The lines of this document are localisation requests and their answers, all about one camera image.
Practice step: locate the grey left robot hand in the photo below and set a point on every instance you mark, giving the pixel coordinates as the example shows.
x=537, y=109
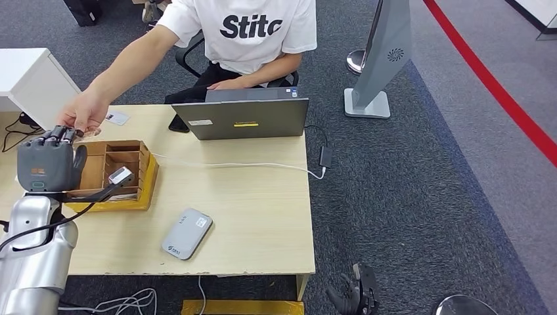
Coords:
x=45, y=165

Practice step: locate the person's right forearm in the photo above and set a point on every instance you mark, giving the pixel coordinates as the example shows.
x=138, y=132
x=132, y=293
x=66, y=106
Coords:
x=135, y=65

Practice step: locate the black phone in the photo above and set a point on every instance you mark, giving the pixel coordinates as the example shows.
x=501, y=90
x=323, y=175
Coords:
x=177, y=125

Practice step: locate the white cabinet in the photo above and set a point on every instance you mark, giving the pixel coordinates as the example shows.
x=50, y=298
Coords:
x=39, y=87

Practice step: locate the black camera bracket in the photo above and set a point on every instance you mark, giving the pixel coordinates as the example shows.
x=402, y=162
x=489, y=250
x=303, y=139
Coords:
x=93, y=194

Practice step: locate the black bag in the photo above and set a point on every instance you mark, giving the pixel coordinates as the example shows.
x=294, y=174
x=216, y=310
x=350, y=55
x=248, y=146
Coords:
x=82, y=11

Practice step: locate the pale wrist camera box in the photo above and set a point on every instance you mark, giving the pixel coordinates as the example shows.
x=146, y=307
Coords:
x=357, y=271
x=120, y=175

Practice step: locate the grey laptop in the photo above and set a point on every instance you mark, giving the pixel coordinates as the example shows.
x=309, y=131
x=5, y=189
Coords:
x=243, y=118

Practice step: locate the person's left forearm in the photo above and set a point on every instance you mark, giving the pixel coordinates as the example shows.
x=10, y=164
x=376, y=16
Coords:
x=272, y=69

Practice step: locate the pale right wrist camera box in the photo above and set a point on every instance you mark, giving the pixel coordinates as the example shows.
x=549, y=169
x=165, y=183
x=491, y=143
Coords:
x=357, y=271

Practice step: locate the wooden desk leg panel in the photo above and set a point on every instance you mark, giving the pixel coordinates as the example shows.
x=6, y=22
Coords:
x=302, y=287

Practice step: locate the white platform black edge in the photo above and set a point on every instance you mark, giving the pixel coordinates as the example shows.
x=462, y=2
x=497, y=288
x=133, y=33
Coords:
x=537, y=13

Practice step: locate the chrome stanchion base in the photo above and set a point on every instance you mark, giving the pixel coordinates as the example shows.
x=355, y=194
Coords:
x=463, y=306
x=356, y=61

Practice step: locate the grey card reader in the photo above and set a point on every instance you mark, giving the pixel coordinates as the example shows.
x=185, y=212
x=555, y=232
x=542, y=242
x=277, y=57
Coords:
x=187, y=235

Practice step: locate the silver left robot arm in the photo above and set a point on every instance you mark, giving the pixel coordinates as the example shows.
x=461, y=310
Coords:
x=37, y=256

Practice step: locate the person's right hand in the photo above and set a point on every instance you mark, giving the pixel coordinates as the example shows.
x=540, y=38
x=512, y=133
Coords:
x=85, y=111

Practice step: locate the black plug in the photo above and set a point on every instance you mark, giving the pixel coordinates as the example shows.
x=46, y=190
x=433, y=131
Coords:
x=3, y=226

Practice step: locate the person's left hand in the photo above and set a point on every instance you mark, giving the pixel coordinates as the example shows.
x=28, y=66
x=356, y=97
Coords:
x=225, y=83

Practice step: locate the black adapter dongle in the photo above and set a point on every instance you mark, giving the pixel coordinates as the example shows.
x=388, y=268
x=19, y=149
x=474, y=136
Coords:
x=325, y=156

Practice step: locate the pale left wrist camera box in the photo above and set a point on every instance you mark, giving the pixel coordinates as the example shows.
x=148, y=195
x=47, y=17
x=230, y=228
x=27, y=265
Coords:
x=120, y=175

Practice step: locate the grey sign stand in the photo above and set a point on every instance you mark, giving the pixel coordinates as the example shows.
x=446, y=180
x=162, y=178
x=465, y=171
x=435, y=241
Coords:
x=383, y=61

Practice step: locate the standing person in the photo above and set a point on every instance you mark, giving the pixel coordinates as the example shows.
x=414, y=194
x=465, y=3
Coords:
x=150, y=8

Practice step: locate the white ID card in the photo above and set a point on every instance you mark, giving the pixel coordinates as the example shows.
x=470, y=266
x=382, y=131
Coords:
x=117, y=118

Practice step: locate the wooden compartment box yellow base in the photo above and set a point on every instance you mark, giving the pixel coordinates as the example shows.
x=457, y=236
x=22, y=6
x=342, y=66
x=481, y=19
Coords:
x=130, y=150

